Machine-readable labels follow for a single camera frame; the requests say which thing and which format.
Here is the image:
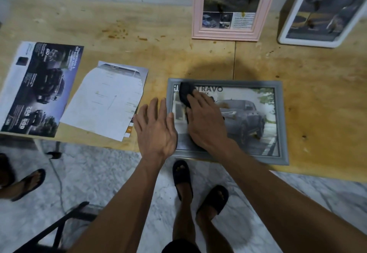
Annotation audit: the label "person's right hand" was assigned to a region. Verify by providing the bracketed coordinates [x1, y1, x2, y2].
[185, 90, 233, 154]

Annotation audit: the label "person's left hand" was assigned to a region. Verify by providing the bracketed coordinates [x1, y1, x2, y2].
[133, 97, 178, 162]

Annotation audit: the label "black cleaning cloth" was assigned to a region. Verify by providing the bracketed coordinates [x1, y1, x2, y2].
[179, 82, 199, 109]

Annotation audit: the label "grey picture frame with car print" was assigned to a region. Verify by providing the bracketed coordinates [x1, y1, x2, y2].
[166, 78, 290, 166]

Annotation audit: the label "person's left forearm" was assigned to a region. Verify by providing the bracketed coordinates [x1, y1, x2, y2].
[68, 158, 174, 253]

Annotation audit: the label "person's right forearm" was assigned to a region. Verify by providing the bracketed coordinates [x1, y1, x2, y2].
[206, 141, 367, 253]

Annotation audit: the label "white paper sheet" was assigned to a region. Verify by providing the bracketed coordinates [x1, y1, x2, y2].
[60, 66, 144, 142]

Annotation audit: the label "printed paper with orange tab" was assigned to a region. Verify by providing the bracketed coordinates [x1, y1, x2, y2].
[97, 60, 149, 139]

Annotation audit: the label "black left slipper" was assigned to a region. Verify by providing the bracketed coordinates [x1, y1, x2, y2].
[172, 160, 194, 202]

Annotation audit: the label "black slipper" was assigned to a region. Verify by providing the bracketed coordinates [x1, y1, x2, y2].
[172, 160, 194, 202]
[196, 185, 229, 217]

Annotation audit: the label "black right slipper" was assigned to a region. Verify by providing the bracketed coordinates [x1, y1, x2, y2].
[196, 185, 229, 217]

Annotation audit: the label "black table leg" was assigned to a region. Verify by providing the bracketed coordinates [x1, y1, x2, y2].
[45, 141, 63, 160]

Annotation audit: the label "person's left leg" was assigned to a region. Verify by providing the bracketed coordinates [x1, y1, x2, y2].
[172, 166, 199, 243]

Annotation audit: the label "person's leg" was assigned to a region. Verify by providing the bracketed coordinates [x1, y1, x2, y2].
[196, 193, 235, 253]
[172, 166, 199, 243]

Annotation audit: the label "dark car brochure page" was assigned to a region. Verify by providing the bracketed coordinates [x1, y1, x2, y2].
[0, 41, 84, 138]

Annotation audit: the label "person's right leg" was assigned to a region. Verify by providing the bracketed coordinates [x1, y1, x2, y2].
[196, 193, 235, 253]

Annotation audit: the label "black flip-flop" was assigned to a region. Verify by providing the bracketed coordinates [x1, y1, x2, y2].
[10, 168, 46, 202]

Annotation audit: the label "black shorts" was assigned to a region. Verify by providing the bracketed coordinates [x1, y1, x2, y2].
[161, 238, 202, 253]

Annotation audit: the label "black metal stand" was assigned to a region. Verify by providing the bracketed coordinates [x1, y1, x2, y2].
[13, 201, 100, 253]

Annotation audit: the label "pink picture frame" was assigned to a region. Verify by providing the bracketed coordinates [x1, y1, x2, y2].
[192, 0, 281, 42]

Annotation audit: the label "thin grey cable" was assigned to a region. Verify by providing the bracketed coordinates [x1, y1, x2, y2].
[49, 158, 68, 214]

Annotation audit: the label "white picture frame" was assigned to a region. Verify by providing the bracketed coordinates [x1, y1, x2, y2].
[278, 0, 367, 48]

